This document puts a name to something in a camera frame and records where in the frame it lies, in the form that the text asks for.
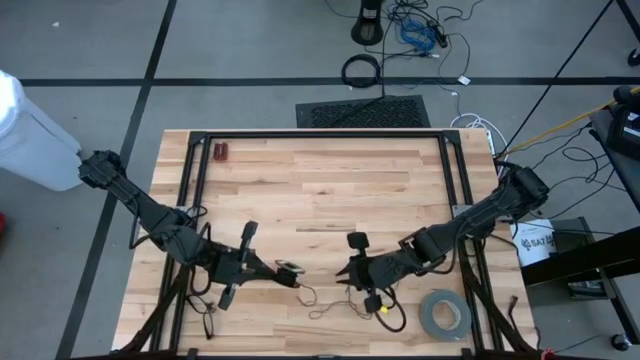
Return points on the white plastic bin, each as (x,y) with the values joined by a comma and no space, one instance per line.
(35,145)

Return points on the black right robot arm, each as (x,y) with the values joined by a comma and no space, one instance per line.
(475,220)

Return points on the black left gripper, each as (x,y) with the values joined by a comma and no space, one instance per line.
(232,267)

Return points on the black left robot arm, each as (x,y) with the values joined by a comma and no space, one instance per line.
(145,210)

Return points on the small red block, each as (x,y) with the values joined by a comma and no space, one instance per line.
(221,151)

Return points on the small white adapter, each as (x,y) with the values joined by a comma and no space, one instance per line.
(464,80)

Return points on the grey duct tape roll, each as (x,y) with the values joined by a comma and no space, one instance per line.
(430,320)

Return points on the black floor stand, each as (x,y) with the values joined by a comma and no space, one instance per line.
(367,27)

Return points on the black electronic device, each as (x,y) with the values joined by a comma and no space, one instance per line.
(625,135)

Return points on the black floor mat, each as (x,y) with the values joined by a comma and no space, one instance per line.
(365,112)

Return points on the black aluminium table frame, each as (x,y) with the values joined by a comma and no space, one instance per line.
(325,134)

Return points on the black caster wheel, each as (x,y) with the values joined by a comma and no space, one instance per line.
(621,342)

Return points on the black side cart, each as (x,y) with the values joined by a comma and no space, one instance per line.
(575,260)

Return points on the black power strip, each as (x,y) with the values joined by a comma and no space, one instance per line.
(439,35)

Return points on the clear safety glasses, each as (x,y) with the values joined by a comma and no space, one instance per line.
(206,320)

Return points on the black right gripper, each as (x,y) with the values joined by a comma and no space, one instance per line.
(367,272)

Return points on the white printed paper sign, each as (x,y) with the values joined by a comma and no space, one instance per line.
(532,245)

